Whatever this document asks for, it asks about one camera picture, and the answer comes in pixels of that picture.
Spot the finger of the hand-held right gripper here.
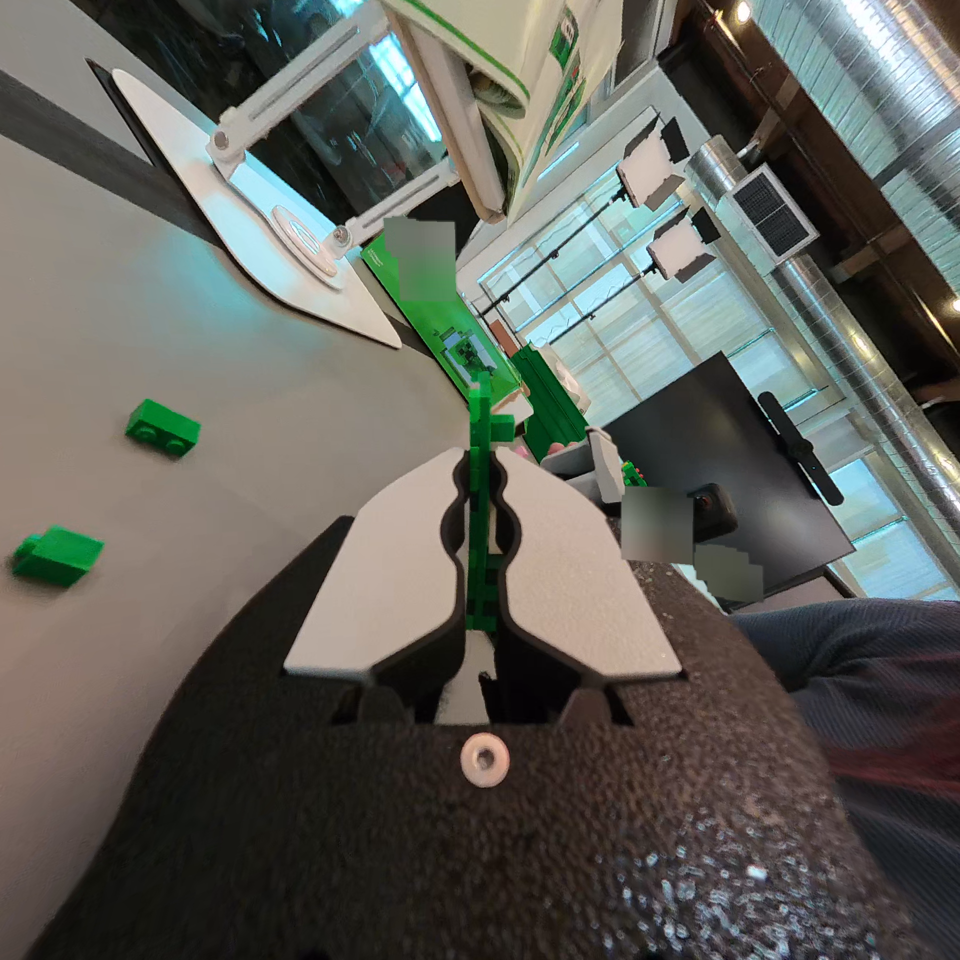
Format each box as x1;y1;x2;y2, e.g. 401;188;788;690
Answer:
586;428;626;506

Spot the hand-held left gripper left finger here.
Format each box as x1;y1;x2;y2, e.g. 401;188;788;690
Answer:
283;446;474;689

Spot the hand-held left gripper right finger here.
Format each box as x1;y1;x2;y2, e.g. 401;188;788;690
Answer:
487;446;684;689

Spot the green toy brick assembly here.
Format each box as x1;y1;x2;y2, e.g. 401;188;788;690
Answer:
463;371;520;639

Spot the person's right forearm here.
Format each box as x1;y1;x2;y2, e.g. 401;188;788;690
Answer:
729;596;960;960

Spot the grey desk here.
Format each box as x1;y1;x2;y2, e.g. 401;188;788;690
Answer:
0;67;541;960

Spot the black monitor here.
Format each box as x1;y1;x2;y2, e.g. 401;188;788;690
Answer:
600;351;858;595

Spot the green cardboard box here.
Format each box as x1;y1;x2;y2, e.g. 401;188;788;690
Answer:
517;341;591;462

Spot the black boom pole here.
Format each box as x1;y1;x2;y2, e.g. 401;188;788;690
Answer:
517;258;661;335
480;191;639;318

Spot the green instruction booklet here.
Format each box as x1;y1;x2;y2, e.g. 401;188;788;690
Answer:
360;231;528;421

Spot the studio light panel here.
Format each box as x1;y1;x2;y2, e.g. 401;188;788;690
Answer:
645;205;723;284
615;114;691;212

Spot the green two-stud toy brick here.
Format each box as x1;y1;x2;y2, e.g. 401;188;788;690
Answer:
124;398;203;461

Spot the white vent unit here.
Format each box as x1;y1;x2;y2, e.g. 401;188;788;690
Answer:
718;163;820;265

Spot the green toy brick with clip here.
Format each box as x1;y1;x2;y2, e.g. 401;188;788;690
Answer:
12;525;105;588

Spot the silver air duct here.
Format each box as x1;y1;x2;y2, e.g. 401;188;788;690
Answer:
684;135;960;530

